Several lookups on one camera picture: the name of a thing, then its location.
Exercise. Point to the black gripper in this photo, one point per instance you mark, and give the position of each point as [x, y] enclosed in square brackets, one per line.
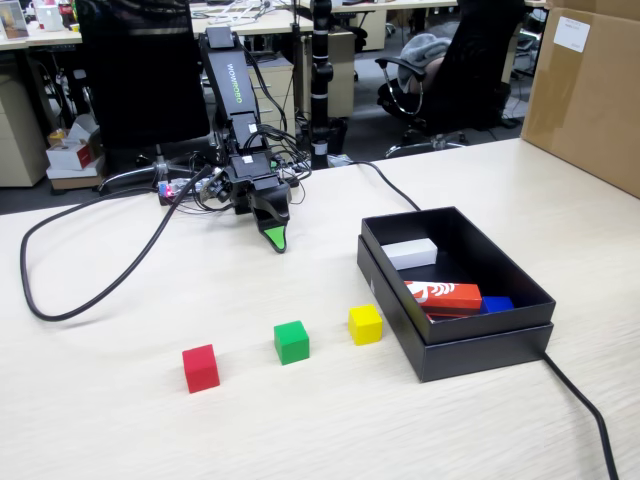
[250, 172]

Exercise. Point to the green wooden cube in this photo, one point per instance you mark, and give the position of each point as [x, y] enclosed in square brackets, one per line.
[291, 345]

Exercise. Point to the yellow wooden cube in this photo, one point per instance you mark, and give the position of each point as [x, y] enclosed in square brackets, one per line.
[365, 327]

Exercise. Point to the red wooden cube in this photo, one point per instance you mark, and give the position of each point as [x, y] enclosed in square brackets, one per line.
[201, 370]

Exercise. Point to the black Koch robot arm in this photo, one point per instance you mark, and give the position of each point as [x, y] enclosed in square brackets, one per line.
[232, 75]

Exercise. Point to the orange box white print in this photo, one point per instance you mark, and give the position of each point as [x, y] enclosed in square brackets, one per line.
[450, 297]

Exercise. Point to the flat brown cardboard box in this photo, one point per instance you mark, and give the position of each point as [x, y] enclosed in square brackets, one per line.
[75, 181]

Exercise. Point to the open white cardboard box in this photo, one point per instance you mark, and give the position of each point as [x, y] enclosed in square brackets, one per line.
[70, 157]

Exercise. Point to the black cardboard box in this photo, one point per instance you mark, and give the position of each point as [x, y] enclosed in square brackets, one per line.
[500, 260]

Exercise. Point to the black open box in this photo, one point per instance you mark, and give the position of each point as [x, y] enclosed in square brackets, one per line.
[480, 357]

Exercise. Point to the large brown cardboard box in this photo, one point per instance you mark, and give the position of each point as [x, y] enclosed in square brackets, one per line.
[590, 100]

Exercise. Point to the blue controller circuit board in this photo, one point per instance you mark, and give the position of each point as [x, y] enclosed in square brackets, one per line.
[167, 189]

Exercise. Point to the black pole white bands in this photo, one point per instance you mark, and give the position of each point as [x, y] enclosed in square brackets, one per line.
[320, 100]

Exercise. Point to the beige drawer cabinet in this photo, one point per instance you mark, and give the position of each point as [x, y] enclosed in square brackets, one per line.
[20, 140]
[345, 75]
[285, 85]

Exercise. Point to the white rectangular block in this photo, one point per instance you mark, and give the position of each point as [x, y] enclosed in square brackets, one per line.
[410, 254]

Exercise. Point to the thin black stand pole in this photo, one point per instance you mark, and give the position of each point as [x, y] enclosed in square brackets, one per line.
[297, 50]

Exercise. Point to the beige office desk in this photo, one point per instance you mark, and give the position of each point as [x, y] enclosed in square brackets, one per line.
[400, 6]
[270, 25]
[50, 39]

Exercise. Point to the black mesh office chair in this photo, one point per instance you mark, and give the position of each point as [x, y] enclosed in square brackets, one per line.
[140, 75]

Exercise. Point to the grey cloth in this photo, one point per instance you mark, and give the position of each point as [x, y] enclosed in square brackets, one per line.
[425, 47]

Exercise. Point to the blue wooden cube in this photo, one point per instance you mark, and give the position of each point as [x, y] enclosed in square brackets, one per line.
[497, 303]

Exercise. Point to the black chair chrome armrests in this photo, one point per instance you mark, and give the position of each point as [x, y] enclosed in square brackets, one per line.
[465, 75]

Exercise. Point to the cola bottle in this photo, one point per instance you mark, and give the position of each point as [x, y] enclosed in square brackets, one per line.
[66, 15]

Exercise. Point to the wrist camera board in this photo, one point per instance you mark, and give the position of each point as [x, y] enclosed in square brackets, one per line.
[218, 192]

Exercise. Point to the desk photo frame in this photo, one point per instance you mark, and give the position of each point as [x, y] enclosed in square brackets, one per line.
[12, 22]

